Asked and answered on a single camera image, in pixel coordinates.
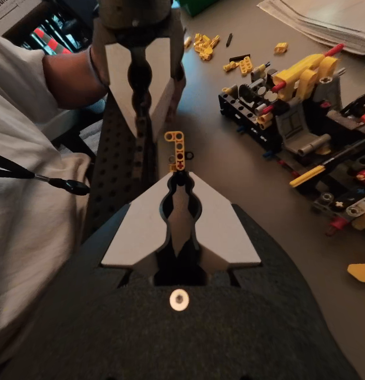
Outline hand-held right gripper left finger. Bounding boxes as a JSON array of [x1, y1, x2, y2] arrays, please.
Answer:
[[101, 172, 179, 282]]

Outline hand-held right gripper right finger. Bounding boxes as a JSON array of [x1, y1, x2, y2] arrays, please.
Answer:
[[185, 172, 262, 283]]

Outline black lego frame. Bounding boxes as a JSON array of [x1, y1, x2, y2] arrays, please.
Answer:
[[133, 98, 152, 180]]

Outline grey wristband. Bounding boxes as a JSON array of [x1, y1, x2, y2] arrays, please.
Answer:
[[87, 45, 109, 90]]

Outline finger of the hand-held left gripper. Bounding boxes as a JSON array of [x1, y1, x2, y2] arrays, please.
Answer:
[[146, 37, 179, 143], [105, 42, 142, 139]]

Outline lego instruction booklet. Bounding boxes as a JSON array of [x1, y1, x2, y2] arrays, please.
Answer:
[[256, 0, 365, 57]]

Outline green plastic bin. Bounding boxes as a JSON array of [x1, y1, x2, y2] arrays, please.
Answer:
[[177, 0, 222, 17]]

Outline loose yellow lego beams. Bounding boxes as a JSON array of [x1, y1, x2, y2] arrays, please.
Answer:
[[183, 32, 289, 78]]

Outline yellow lego angled beam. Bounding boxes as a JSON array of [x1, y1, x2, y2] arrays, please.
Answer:
[[164, 131, 186, 172]]

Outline person's left forearm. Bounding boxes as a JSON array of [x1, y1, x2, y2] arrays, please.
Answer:
[[42, 47, 109, 111]]

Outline person's left hand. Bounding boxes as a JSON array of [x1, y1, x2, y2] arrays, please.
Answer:
[[169, 71, 187, 124]]

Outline lego car model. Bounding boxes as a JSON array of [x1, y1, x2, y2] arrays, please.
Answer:
[[218, 42, 365, 237]]

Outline yellow lego panel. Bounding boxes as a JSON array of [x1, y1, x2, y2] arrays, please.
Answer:
[[347, 262, 365, 284]]

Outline black lanyard strap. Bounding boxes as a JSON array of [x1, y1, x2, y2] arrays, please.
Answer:
[[0, 151, 91, 197]]

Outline red object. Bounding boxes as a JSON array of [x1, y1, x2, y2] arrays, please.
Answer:
[[32, 26, 73, 56]]

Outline square code card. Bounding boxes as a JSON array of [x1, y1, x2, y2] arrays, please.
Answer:
[[0, 0, 50, 37]]

